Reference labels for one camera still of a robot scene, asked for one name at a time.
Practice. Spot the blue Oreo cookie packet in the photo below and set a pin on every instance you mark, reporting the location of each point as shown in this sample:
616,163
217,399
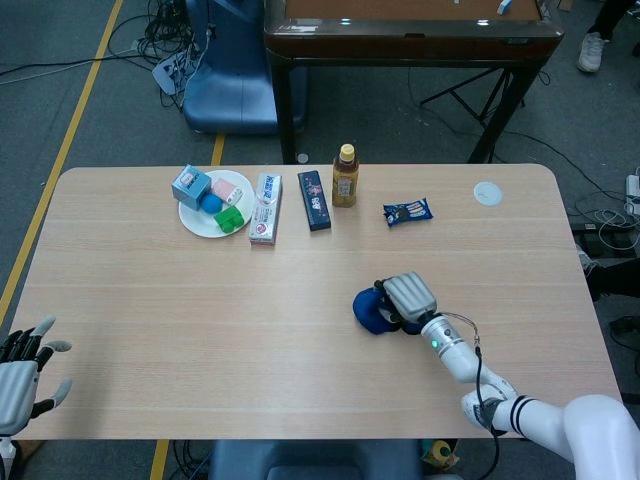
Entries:
407,212

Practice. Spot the yellow-capped tea bottle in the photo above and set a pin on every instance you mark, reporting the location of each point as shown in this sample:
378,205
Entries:
345,185

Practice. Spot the white power strip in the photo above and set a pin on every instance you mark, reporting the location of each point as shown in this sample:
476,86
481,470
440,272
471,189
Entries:
634,192

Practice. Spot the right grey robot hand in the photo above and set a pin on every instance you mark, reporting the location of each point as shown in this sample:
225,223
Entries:
410,295

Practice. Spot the white round plate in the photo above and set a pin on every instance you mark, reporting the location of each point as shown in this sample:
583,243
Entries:
195,222

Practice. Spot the white sneaker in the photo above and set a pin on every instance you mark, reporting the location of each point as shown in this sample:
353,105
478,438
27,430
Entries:
592,52

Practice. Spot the dark wood mahjong table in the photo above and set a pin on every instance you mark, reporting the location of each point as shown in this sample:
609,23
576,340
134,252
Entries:
400,45

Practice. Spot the white table grommet cap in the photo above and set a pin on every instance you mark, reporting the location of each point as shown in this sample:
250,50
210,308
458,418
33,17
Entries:
487,192

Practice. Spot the green plastic toy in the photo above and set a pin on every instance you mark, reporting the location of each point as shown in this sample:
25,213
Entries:
227,220

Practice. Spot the pink card pack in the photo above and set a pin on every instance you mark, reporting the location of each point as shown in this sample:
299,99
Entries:
225,190

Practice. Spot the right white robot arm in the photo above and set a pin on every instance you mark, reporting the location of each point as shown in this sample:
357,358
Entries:
550,415

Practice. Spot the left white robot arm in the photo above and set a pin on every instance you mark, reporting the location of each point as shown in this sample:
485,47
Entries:
6,452

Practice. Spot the dark blue slim box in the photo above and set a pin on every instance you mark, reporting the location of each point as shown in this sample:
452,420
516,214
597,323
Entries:
314,202

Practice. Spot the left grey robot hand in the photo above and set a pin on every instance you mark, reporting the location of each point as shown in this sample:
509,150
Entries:
17,390

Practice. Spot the white red toothpaste box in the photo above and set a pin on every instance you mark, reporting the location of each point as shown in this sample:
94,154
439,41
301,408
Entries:
265,215

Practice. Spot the blue microfibre cloth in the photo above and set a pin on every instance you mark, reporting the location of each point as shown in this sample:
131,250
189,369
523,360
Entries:
367,310

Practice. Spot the blue ball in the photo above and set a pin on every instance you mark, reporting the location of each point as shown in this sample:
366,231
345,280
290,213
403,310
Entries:
210,204

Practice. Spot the light blue cardboard box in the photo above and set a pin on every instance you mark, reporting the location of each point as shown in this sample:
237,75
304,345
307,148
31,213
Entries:
192,192

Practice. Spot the black trouser leg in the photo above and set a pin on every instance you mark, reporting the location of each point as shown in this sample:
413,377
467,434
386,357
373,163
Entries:
607,17

